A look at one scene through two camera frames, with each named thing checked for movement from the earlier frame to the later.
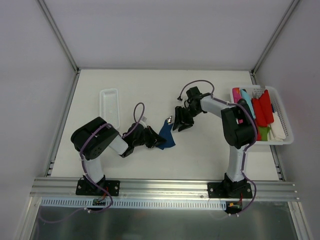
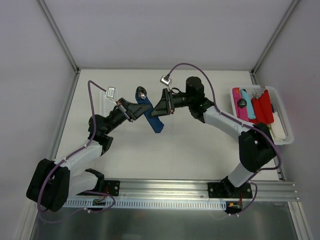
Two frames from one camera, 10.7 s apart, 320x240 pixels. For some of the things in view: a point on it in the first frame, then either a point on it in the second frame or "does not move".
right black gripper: x=184 y=115 -> x=170 y=101
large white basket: x=257 y=91 does not move
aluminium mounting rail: x=64 y=189 does not move
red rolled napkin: x=266 y=104 does not move
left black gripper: x=149 y=136 -> x=126 y=110
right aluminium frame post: x=290 y=9 does not move
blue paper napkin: x=166 y=133 -> x=155 y=121
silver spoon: x=169 y=119 -> x=141 y=92
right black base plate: x=231 y=190 does not move
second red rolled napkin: x=260 y=118 does not move
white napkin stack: x=276 y=132 does not move
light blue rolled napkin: x=245 y=96 does not move
